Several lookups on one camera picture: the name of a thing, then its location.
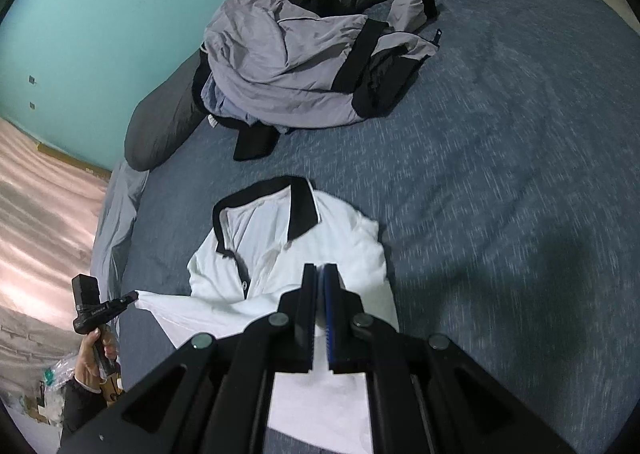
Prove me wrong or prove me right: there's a pink curtain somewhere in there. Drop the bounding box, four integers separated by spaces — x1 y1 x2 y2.
0 117 112 415

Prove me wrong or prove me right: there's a white polo shirt black trim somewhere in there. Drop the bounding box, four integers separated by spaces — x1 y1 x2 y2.
134 176 401 453

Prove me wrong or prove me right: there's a clear plastic bag green print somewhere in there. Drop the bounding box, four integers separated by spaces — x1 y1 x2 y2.
41 353 82 397

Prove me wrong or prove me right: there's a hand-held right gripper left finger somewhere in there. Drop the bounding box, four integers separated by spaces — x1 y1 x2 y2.
57 264 317 454

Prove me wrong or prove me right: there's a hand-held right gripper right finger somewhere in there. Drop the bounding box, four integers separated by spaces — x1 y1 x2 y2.
324 263 576 454

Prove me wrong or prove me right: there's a person's left forearm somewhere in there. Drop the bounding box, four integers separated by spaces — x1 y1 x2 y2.
59 375 109 446

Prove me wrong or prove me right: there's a cardboard box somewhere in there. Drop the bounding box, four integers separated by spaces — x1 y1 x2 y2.
99 368 124 406

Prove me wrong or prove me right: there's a wooden window frame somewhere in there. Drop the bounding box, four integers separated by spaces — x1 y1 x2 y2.
37 143 112 181

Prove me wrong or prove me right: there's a dark grey long pillow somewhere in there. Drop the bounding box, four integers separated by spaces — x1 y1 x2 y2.
123 0 517 173

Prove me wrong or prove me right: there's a blue patterned bed sheet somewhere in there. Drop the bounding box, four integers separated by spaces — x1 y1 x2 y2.
112 0 640 454

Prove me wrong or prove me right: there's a grey jacket black trim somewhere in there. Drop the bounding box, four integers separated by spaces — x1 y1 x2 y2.
201 0 442 131

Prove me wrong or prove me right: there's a person's left hand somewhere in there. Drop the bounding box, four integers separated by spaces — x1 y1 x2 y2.
74 328 119 392

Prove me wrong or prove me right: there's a light grey duvet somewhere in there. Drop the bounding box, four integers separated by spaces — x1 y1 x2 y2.
90 161 151 335

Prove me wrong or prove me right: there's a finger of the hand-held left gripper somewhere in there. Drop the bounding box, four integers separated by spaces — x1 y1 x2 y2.
110 290 139 315

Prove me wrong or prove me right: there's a light blue shirt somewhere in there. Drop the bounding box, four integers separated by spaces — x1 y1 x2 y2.
202 78 262 127

